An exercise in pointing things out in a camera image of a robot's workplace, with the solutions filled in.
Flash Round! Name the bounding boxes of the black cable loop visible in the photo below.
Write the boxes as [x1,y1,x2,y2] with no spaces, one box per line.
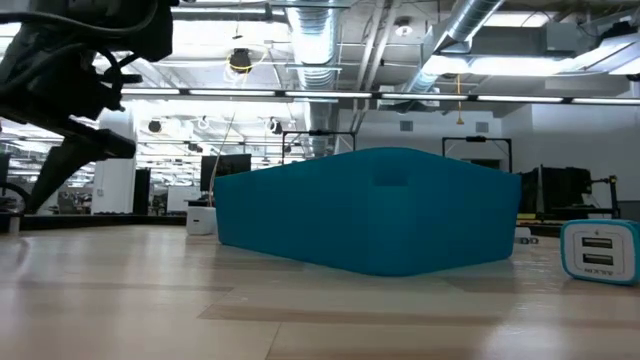
[0,180,35,216]

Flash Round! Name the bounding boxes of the black aluminium table frame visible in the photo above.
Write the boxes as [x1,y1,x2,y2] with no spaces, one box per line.
[0,212,640,247]

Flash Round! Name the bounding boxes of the black ceiling cable reel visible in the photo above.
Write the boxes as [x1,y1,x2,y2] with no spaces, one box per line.
[227,47,269,76]

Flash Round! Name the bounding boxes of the white charger cube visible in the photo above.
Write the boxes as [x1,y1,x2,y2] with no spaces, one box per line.
[185,205,218,237]
[513,225,540,247]

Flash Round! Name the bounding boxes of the silver slanted ventilation duct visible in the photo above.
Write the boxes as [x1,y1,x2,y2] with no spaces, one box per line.
[399,0,506,96]

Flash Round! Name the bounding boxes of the yellow hanging cord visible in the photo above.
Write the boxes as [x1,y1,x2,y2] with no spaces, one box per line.
[453,73,465,126]

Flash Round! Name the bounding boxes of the long ceiling light strip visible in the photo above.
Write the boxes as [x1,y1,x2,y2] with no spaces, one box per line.
[119,87,640,106]

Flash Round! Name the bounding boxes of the black background frame rig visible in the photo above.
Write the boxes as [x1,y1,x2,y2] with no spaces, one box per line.
[441,135,514,174]

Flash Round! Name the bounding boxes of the black tall cabinet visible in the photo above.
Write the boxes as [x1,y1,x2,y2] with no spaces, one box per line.
[132,167,152,215]

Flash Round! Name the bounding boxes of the black background equipment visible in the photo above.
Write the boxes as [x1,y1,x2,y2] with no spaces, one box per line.
[518,165,622,222]

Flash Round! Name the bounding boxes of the blue white dual USB charger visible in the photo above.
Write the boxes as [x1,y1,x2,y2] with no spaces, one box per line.
[559,218,640,287]

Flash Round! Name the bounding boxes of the black background monitor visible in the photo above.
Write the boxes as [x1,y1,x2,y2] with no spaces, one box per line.
[199,153,253,194]

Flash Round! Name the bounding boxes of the white building pillar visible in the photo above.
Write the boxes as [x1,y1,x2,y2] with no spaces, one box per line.
[91,107,139,215]

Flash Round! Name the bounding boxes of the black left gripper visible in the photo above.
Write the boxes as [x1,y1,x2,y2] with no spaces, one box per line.
[0,42,139,216]

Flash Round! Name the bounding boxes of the blue plastic bin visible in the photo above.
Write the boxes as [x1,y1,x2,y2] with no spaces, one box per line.
[213,146,523,278]

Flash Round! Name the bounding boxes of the silver ribbed ventilation duct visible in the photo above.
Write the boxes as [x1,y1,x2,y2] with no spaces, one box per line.
[285,0,342,157]

